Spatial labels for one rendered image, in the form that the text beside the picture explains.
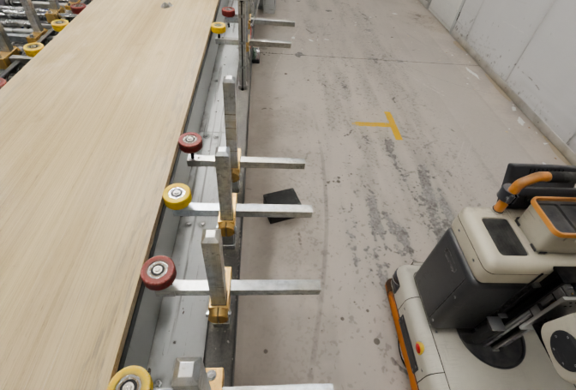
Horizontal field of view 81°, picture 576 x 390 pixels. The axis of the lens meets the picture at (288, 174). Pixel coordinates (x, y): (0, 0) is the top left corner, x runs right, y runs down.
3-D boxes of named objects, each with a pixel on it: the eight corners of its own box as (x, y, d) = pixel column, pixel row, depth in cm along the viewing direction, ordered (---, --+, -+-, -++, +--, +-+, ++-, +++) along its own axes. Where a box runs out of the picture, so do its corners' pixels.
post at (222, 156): (235, 249, 118) (230, 144, 84) (234, 257, 116) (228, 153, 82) (225, 249, 118) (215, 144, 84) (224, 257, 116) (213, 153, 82)
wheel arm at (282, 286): (317, 285, 95) (320, 278, 92) (319, 297, 93) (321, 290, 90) (159, 285, 91) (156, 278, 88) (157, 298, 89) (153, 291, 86)
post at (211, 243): (229, 321, 101) (220, 225, 67) (228, 333, 98) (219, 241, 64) (218, 321, 100) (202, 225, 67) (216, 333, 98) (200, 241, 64)
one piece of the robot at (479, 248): (401, 285, 165) (486, 161, 106) (506, 285, 170) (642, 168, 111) (423, 360, 142) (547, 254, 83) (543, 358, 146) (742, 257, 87)
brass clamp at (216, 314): (234, 275, 96) (233, 266, 92) (231, 323, 86) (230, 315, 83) (212, 275, 95) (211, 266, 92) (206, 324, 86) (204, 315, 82)
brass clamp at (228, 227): (238, 203, 112) (238, 193, 108) (237, 237, 102) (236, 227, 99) (219, 202, 111) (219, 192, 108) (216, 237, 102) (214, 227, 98)
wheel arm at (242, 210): (310, 212, 112) (312, 203, 109) (311, 219, 109) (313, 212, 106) (176, 209, 108) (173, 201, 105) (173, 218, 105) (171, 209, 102)
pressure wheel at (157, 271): (152, 309, 86) (141, 288, 78) (147, 282, 91) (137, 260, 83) (183, 298, 88) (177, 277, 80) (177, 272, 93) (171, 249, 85)
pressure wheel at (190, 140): (190, 172, 121) (186, 148, 113) (177, 160, 124) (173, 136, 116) (208, 163, 125) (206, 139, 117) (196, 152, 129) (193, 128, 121)
